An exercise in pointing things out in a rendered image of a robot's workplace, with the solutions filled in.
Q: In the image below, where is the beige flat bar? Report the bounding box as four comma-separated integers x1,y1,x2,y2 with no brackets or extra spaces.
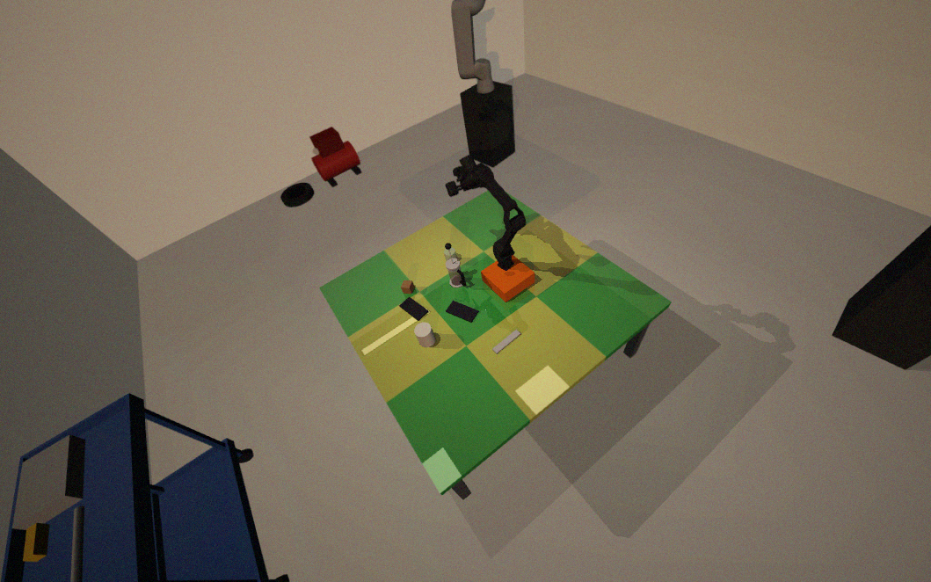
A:
492,330,520,353

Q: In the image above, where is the french press coffee maker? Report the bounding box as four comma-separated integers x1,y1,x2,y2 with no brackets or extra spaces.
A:
445,243,466,287

